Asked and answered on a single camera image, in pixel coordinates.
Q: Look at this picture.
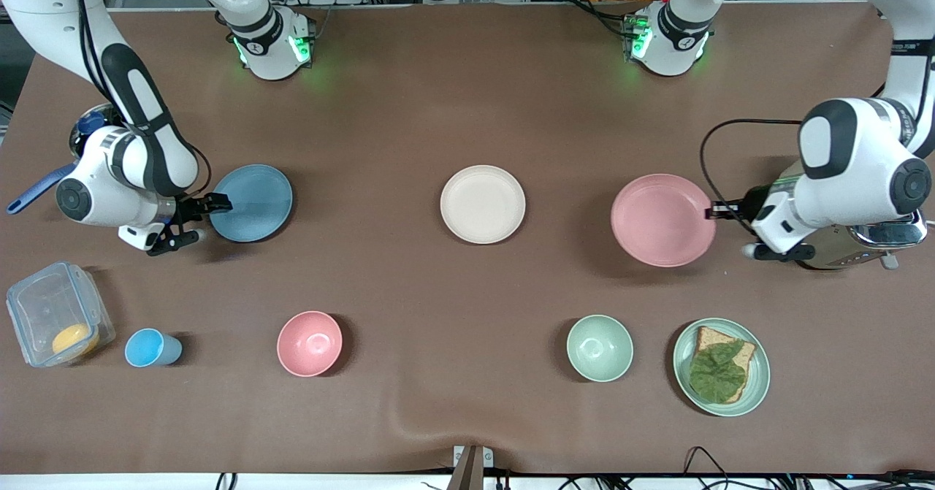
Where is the clear plastic container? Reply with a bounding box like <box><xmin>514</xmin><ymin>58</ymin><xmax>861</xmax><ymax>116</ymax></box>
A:
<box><xmin>6</xmin><ymin>261</ymin><xmax>117</xmax><ymax>369</ymax></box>

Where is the blue cup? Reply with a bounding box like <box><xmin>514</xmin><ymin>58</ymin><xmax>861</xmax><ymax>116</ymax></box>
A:
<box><xmin>124</xmin><ymin>328</ymin><xmax>183</xmax><ymax>368</ymax></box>

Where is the yellow food piece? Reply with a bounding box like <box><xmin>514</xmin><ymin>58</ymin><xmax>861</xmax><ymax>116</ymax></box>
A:
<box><xmin>51</xmin><ymin>323</ymin><xmax>101</xmax><ymax>357</ymax></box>

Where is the bread slice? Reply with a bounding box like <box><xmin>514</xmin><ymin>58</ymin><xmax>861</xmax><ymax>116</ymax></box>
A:
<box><xmin>692</xmin><ymin>326</ymin><xmax>757</xmax><ymax>404</ymax></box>

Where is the pink plate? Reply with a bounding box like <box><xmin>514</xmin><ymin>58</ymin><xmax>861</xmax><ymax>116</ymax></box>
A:
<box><xmin>610</xmin><ymin>173</ymin><xmax>718</xmax><ymax>269</ymax></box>

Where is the black looped floor cable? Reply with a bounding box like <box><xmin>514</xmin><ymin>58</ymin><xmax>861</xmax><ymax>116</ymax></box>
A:
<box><xmin>682</xmin><ymin>445</ymin><xmax>733</xmax><ymax>490</ymax></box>

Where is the pink bowl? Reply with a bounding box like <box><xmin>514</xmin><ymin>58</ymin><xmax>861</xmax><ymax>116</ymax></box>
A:
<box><xmin>276</xmin><ymin>310</ymin><xmax>344</xmax><ymax>378</ymax></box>

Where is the beige plate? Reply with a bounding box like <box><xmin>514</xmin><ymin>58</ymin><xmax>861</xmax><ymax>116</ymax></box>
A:
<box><xmin>440</xmin><ymin>164</ymin><xmax>527</xmax><ymax>245</ymax></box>

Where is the beige chrome toaster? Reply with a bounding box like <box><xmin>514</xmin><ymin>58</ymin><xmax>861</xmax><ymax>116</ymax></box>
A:
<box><xmin>767</xmin><ymin>157</ymin><xmax>928</xmax><ymax>271</ymax></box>

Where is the green plate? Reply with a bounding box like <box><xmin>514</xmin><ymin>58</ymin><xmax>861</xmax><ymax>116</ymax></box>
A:
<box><xmin>673</xmin><ymin>318</ymin><xmax>771</xmax><ymax>418</ymax></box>

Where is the green bowl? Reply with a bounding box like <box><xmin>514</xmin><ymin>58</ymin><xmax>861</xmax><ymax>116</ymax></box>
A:
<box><xmin>566</xmin><ymin>315</ymin><xmax>635</xmax><ymax>383</ymax></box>

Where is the green lettuce leaf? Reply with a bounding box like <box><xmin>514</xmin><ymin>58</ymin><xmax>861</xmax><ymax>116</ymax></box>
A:
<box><xmin>689</xmin><ymin>340</ymin><xmax>747</xmax><ymax>405</ymax></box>

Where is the blue utensil handle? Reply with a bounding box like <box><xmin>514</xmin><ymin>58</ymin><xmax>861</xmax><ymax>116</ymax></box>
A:
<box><xmin>7</xmin><ymin>164</ymin><xmax>77</xmax><ymax>215</ymax></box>

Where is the blue plate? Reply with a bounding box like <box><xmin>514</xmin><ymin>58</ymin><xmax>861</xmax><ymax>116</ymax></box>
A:
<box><xmin>209</xmin><ymin>164</ymin><xmax>294</xmax><ymax>244</ymax></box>

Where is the brown table cover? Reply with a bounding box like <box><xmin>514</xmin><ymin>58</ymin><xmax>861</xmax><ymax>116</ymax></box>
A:
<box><xmin>0</xmin><ymin>4</ymin><xmax>935</xmax><ymax>476</ymax></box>

